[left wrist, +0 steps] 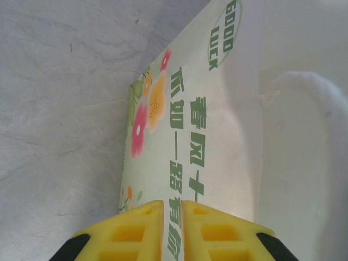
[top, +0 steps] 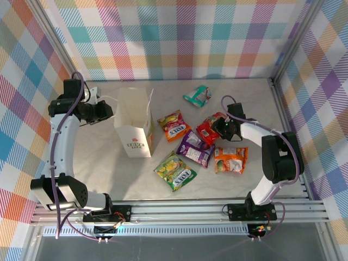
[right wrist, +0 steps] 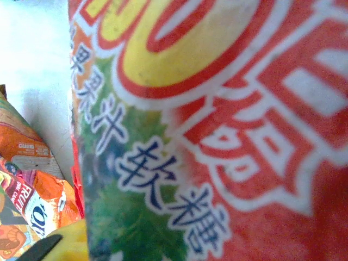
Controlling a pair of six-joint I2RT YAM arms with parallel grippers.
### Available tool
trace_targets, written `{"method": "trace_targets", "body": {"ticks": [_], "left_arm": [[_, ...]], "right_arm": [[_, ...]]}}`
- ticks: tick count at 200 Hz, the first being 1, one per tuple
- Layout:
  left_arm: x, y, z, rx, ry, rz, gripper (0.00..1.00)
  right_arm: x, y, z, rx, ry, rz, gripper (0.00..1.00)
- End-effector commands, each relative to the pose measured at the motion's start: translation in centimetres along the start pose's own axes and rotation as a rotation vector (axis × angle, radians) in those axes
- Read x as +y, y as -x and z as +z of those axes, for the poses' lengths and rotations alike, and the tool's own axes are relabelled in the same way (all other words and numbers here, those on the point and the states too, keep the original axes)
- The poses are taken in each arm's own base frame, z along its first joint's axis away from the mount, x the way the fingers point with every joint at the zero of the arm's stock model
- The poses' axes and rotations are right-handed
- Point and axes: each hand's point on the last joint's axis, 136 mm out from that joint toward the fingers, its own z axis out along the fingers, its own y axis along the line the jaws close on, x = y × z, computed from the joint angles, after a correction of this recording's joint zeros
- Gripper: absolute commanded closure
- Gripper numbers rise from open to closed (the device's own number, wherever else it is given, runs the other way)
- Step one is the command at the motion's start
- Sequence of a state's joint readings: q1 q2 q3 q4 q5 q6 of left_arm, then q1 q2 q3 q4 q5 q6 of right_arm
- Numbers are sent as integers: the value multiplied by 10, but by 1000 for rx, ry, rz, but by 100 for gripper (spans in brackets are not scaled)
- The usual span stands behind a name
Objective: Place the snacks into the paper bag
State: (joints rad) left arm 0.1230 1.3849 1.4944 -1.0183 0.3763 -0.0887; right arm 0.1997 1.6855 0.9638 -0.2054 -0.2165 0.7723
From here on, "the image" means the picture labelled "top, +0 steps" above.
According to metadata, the red snack packet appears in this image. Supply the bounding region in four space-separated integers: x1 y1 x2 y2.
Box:
196 111 229 145

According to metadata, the purple snack packet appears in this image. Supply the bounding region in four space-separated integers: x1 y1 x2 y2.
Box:
176 129 216 169

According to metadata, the orange and silver snack packet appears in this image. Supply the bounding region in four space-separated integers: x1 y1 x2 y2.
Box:
214 146 249 174

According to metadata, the teal snack packet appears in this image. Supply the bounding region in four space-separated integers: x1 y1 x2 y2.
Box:
182 84 213 108

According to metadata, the white printed paper bag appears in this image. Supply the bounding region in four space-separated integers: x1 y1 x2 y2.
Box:
101 87 158 159

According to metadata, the orange Fox's candy bag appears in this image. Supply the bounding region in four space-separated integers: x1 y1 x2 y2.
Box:
157 109 191 143

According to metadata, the green Fox's candy bag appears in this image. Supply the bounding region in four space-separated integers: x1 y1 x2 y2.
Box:
153 151 197 193

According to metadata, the black base plate right arm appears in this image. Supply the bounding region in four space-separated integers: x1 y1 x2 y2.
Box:
227 202 278 221

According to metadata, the black base plate left arm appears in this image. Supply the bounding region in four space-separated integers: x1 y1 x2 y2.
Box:
82 204 132 223

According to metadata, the small black controller box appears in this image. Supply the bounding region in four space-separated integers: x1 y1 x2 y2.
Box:
94 225 120 238
247 223 270 238

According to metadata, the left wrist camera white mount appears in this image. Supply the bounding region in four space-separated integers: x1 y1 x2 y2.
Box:
86 86 102 105

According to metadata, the aluminium side rail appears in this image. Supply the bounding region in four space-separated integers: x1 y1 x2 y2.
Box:
268 77 324 202

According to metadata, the aluminium frame post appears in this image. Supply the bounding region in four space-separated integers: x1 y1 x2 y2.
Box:
27 0 84 90
271 0 327 85

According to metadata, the aluminium frame rail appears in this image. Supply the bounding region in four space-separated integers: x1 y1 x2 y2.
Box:
29 200 331 227

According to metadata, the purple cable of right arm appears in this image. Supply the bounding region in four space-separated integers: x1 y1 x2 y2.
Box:
220 95 305 241

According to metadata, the grey slotted cable duct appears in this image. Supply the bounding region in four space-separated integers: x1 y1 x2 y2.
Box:
42 226 251 238

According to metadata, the red and white wire bundle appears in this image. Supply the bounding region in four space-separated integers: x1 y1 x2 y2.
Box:
113 211 142 228

